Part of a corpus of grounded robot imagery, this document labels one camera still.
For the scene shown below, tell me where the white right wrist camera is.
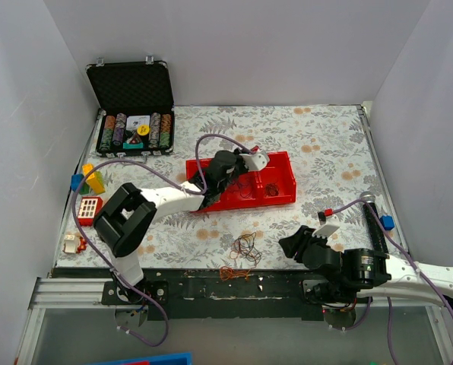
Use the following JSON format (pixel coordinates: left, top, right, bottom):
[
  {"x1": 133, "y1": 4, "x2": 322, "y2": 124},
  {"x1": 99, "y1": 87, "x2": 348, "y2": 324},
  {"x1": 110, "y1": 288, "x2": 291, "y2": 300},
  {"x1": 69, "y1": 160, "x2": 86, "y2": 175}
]
[{"x1": 312, "y1": 208, "x2": 340, "y2": 239}]

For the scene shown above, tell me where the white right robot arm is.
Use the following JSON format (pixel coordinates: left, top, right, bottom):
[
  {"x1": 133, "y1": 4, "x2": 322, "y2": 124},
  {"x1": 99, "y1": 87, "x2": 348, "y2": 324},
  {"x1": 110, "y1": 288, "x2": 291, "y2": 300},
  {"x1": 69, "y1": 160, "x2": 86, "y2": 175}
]
[{"x1": 279, "y1": 223, "x2": 453, "y2": 309}]

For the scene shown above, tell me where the green toy brick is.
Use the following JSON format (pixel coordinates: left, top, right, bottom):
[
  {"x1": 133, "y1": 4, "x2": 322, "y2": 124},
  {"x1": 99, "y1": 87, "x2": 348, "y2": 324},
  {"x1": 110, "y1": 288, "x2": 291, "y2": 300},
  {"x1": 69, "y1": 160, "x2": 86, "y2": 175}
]
[{"x1": 79, "y1": 183, "x2": 90, "y2": 195}]

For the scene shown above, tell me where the blue toy brick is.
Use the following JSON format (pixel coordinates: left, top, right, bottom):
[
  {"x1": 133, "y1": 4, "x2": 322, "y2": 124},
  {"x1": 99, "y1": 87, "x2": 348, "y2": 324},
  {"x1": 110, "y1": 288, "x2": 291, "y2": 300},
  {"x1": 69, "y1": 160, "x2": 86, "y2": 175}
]
[{"x1": 70, "y1": 173, "x2": 84, "y2": 191}]

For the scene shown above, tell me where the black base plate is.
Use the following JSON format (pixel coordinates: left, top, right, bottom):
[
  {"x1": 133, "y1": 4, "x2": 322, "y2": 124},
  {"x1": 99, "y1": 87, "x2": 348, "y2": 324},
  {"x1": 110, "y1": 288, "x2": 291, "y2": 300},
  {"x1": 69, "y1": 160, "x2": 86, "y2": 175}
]
[{"x1": 51, "y1": 268, "x2": 398, "y2": 320}]

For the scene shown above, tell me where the red three-compartment tray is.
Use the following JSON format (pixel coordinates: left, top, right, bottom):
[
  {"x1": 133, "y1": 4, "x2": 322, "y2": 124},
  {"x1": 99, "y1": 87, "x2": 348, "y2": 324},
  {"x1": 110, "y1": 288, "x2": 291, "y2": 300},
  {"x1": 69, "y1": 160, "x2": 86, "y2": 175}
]
[{"x1": 185, "y1": 151, "x2": 296, "y2": 211}]

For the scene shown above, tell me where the small blue cube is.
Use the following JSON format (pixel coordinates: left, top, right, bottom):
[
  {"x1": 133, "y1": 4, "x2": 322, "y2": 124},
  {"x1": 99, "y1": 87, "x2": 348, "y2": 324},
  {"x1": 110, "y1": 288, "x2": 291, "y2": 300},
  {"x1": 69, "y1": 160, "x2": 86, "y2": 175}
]
[{"x1": 379, "y1": 215, "x2": 394, "y2": 231}]

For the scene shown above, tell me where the red white toy block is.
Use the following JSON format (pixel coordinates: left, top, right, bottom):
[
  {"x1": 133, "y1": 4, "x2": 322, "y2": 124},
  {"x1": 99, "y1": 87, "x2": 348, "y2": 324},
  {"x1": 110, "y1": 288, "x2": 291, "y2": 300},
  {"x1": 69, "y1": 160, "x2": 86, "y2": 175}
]
[{"x1": 77, "y1": 196, "x2": 103, "y2": 227}]

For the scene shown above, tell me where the floral patterned table mat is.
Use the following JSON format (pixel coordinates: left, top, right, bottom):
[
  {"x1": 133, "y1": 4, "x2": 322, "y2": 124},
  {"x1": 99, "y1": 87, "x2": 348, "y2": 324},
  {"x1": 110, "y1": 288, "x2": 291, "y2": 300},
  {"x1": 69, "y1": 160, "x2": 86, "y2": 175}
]
[{"x1": 55, "y1": 104, "x2": 408, "y2": 271}]

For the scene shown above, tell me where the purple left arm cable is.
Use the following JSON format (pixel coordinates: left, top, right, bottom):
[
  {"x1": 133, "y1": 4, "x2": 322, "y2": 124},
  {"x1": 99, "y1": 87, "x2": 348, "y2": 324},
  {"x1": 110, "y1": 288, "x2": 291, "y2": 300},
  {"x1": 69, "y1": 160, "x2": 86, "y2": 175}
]
[{"x1": 70, "y1": 133, "x2": 260, "y2": 348}]

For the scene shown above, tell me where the brown cable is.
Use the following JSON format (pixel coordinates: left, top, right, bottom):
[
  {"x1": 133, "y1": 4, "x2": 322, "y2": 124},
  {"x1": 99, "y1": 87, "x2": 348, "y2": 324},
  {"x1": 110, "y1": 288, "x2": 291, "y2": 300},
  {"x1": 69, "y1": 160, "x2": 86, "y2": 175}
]
[{"x1": 230, "y1": 182, "x2": 283, "y2": 265}]

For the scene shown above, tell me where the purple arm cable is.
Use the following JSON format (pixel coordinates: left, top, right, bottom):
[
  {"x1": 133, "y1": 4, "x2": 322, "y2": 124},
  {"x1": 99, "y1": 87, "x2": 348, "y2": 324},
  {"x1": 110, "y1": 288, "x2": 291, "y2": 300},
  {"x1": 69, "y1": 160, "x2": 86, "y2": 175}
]
[
  {"x1": 325, "y1": 199, "x2": 453, "y2": 365},
  {"x1": 70, "y1": 133, "x2": 260, "y2": 348}
]

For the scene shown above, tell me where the yellow toy brick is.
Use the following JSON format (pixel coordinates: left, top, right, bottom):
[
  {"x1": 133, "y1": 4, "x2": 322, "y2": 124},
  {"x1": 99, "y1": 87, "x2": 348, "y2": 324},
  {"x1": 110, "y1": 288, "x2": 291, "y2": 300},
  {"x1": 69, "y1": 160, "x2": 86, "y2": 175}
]
[{"x1": 82, "y1": 163, "x2": 106, "y2": 195}]

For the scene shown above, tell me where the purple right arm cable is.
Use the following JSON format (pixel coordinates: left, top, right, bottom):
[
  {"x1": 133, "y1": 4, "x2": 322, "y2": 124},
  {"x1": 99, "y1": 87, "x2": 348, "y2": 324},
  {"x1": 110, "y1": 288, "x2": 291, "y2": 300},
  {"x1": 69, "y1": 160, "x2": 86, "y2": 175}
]
[{"x1": 325, "y1": 199, "x2": 453, "y2": 365}]

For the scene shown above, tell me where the black poker chip case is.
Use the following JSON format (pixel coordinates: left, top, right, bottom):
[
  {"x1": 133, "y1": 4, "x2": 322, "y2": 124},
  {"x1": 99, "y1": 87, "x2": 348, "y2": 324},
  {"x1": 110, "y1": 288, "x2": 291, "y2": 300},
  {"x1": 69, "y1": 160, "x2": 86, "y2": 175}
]
[{"x1": 86, "y1": 56, "x2": 175, "y2": 158}]

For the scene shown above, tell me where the aluminium frame rail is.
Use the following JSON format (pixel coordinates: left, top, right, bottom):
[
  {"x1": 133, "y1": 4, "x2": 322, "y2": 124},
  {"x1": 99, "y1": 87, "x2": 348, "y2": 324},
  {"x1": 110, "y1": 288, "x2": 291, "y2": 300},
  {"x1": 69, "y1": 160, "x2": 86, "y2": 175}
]
[{"x1": 15, "y1": 277, "x2": 116, "y2": 365}]

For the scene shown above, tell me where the blue bin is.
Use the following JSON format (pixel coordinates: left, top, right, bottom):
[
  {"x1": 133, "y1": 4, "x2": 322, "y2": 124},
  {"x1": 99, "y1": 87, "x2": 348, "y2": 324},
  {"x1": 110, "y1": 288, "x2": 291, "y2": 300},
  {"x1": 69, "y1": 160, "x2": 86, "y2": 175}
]
[{"x1": 93, "y1": 352, "x2": 192, "y2": 365}]

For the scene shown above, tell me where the orange cable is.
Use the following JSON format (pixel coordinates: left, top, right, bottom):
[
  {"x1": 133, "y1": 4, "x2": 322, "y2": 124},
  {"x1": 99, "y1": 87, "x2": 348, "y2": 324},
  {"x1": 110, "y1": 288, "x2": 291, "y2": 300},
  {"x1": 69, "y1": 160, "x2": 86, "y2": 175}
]
[{"x1": 218, "y1": 231, "x2": 260, "y2": 282}]

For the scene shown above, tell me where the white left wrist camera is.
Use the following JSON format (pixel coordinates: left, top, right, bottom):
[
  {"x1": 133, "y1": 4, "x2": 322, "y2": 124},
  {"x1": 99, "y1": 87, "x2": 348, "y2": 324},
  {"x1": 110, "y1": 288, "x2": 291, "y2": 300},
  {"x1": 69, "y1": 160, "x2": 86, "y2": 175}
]
[{"x1": 240, "y1": 149, "x2": 270, "y2": 172}]

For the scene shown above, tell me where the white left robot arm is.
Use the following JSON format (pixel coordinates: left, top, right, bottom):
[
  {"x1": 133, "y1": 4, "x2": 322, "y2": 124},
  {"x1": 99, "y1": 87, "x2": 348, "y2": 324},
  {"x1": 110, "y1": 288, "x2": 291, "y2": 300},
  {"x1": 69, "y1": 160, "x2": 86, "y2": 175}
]
[{"x1": 93, "y1": 150, "x2": 269, "y2": 304}]

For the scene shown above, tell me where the black microphone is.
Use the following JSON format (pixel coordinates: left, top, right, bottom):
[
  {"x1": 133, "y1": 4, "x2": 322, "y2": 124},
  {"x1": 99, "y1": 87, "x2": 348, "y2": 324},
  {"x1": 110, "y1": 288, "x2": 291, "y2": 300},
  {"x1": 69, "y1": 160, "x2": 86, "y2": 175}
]
[{"x1": 360, "y1": 192, "x2": 388, "y2": 254}]

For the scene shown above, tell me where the white red small toy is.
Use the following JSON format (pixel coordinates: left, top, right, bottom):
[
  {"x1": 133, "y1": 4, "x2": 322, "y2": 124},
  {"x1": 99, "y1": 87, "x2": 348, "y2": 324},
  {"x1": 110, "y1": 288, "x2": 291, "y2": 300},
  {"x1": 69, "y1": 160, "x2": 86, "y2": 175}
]
[{"x1": 63, "y1": 233, "x2": 87, "y2": 254}]

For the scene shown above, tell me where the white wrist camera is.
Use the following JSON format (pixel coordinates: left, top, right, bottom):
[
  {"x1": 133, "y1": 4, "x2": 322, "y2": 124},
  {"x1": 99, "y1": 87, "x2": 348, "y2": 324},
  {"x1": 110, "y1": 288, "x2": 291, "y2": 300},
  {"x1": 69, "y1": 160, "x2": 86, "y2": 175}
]
[
  {"x1": 240, "y1": 149, "x2": 270, "y2": 172},
  {"x1": 312, "y1": 208, "x2": 340, "y2": 239}
]

